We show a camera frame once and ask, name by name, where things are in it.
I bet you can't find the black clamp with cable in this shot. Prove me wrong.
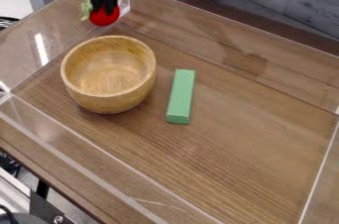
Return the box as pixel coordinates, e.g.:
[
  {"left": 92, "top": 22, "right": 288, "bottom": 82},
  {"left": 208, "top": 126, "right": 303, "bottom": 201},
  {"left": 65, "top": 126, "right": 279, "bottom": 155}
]
[{"left": 0, "top": 193, "right": 77, "bottom": 224}]

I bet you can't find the clear acrylic corner bracket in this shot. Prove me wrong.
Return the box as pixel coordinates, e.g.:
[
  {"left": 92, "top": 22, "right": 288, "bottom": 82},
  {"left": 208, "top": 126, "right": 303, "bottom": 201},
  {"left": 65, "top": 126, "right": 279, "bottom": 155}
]
[{"left": 116, "top": 0, "right": 130, "bottom": 19}]

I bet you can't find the red knitted fruit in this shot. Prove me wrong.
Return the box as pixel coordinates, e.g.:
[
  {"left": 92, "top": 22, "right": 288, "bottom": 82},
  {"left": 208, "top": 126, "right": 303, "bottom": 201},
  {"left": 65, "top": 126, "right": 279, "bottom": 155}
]
[{"left": 81, "top": 0, "right": 120, "bottom": 27}]

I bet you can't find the wooden bowl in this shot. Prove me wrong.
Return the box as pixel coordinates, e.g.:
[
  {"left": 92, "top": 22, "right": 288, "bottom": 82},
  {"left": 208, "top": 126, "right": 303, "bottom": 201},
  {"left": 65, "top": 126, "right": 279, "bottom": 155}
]
[{"left": 60, "top": 35, "right": 156, "bottom": 114}]

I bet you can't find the green rectangular block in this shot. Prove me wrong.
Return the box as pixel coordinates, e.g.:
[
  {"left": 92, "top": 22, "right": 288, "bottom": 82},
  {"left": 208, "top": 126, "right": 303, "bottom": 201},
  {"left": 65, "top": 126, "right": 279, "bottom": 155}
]
[{"left": 165, "top": 69, "right": 196, "bottom": 124}]

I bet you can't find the clear acrylic enclosure wall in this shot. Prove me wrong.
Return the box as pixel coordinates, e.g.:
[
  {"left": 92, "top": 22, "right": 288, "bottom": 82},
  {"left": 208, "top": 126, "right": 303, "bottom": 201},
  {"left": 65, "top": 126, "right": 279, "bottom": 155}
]
[{"left": 0, "top": 0, "right": 339, "bottom": 224}]

